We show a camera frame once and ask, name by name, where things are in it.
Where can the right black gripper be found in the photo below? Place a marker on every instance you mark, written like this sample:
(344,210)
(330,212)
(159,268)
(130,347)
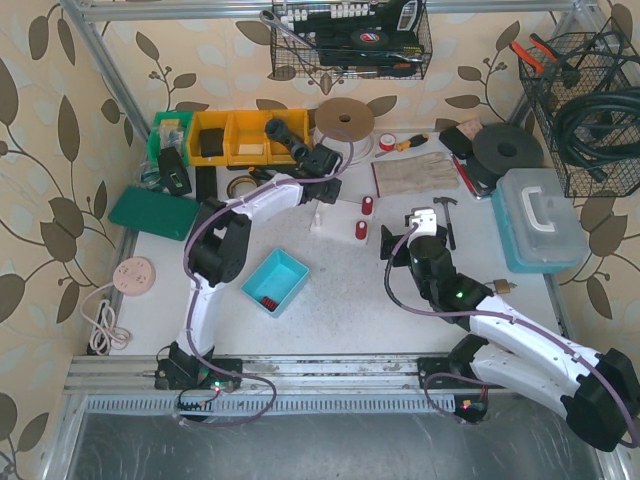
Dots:
(393,245)

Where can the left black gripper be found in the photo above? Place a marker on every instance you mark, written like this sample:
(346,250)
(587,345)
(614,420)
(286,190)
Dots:
(304,154)

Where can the large red spring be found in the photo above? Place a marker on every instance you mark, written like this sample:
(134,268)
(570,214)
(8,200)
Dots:
(367,206)
(361,230)

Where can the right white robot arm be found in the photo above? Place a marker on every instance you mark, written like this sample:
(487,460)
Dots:
(597,394)

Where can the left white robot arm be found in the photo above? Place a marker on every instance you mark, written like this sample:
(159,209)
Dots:
(217,248)

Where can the teal spring tray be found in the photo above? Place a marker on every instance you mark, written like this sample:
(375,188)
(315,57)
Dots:
(280,277)

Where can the grey plastic pipe fitting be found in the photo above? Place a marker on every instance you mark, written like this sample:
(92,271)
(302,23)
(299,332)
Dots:
(277,130)

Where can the black-yellow flathead screwdriver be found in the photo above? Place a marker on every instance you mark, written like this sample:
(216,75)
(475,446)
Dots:
(259,173)

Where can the steel claw hammer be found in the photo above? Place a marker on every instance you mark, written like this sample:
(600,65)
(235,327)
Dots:
(445,202)

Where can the red white tape roll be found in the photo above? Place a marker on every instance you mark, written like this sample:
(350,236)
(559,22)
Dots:
(387,142)

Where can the yellow storage bins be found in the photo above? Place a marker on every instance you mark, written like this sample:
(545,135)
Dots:
(245,142)

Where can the beige work glove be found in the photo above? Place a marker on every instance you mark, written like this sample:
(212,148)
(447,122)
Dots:
(431,171)

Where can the brown packing tape roll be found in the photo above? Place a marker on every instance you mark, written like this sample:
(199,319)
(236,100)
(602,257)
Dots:
(241,185)

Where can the yellow-black bit driver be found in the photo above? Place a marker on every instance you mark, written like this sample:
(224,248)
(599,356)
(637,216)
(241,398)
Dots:
(415,141)

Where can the red utility knife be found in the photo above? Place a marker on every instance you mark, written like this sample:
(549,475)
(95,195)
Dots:
(475,188)

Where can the black block in bin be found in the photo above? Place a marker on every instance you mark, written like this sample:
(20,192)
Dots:
(211,142)

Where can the black aluminium profile block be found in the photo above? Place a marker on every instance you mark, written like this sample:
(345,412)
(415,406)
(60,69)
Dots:
(206,183)

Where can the brass padlock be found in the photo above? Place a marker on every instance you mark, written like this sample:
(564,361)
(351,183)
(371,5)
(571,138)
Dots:
(502,286)

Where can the black case with sponge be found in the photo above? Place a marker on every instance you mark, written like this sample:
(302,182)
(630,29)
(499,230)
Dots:
(459,139)

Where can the black meter device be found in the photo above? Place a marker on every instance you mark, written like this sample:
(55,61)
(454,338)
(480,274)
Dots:
(173,173)

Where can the black disc spool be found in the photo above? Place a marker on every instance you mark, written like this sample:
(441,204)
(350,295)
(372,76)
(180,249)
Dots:
(498,148)

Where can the teal clear storage box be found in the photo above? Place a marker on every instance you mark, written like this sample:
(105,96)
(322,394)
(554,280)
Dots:
(538,227)

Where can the green storage bin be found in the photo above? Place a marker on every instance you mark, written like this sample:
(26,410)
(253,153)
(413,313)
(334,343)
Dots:
(169,129)

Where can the green flat case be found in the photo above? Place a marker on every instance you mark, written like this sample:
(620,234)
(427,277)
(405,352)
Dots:
(154,213)

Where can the white cable spool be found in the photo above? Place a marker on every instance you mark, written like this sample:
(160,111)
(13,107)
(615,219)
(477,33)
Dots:
(346,126)

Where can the white four-peg base plate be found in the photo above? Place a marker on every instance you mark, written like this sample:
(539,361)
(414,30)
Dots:
(337,221)

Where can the top wire basket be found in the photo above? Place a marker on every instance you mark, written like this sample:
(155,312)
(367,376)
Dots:
(334,41)

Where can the wire basket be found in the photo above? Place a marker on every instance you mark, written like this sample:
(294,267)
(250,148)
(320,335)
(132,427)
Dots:
(334,41)
(588,112)

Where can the orange-handled pliers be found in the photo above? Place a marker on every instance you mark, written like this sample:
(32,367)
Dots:
(538,46)

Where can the right wire basket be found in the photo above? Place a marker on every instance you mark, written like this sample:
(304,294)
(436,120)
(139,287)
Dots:
(588,112)

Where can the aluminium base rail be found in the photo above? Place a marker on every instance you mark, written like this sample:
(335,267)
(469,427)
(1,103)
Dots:
(276,384)

